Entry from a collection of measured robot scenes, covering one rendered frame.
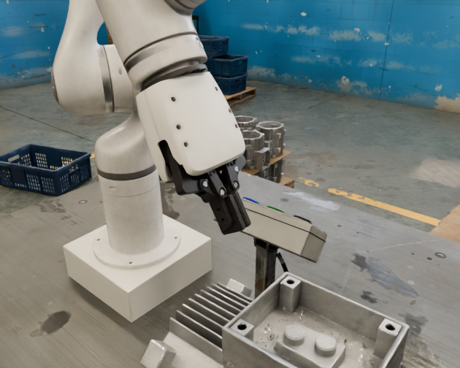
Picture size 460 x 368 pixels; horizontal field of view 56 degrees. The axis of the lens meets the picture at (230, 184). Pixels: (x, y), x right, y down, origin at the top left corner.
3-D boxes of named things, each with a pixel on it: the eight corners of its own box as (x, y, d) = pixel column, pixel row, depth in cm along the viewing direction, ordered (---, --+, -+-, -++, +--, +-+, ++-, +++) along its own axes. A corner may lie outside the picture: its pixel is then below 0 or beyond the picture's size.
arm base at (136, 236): (77, 244, 96) (60, 168, 87) (146, 211, 108) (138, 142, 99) (126, 282, 84) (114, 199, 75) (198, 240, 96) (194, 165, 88)
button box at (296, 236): (317, 263, 68) (329, 232, 68) (300, 256, 62) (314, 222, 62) (232, 228, 78) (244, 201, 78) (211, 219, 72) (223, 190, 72)
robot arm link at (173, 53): (168, 64, 51) (178, 88, 52) (109, 74, 45) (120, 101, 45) (216, 31, 46) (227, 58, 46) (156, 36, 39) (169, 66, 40)
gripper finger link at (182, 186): (166, 116, 44) (207, 139, 48) (153, 183, 41) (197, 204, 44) (174, 112, 44) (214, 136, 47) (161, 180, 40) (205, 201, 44)
